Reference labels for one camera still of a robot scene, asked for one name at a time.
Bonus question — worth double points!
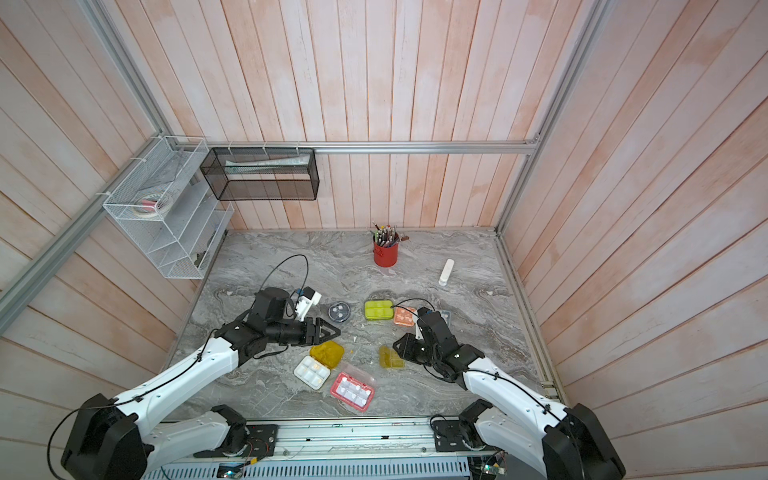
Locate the black mesh basket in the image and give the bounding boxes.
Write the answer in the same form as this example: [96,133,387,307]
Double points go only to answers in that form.
[200,147,320,201]

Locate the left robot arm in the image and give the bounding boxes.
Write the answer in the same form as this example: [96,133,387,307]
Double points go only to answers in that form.
[61,287,340,479]

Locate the small yellow pillbox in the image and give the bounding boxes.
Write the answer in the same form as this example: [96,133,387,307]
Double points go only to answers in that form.
[378,345,405,369]

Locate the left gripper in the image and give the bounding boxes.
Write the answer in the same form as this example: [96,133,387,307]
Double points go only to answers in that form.
[267,317,342,347]

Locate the green lid white pillbox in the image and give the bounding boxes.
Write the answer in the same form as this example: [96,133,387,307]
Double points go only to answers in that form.
[364,300,395,321]

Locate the white rectangular device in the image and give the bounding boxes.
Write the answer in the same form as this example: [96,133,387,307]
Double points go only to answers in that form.
[438,259,455,286]

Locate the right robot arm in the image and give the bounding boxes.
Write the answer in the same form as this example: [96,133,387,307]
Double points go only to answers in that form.
[393,307,626,479]

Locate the tape roll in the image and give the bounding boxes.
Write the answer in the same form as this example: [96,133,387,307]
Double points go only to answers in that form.
[131,192,172,218]

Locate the yellow lid white pillbox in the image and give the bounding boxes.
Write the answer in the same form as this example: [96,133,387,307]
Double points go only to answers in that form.
[293,341,345,390]

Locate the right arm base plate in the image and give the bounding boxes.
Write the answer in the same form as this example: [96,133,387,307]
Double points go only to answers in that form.
[429,415,501,454]

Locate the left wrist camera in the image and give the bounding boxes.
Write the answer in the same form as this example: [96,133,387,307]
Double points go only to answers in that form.
[295,287,322,322]

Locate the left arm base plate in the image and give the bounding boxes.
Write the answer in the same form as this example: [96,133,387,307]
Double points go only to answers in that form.
[193,424,279,460]

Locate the red pillbox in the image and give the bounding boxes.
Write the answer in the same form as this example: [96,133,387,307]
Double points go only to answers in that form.
[330,372,375,412]

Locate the red pen cup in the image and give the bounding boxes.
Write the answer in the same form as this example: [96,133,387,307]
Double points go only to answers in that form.
[373,241,399,268]

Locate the white wire shelf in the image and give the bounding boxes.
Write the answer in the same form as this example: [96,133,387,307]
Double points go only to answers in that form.
[103,136,233,280]

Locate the orange pillbox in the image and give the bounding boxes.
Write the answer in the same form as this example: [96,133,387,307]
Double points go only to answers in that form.
[393,306,418,328]

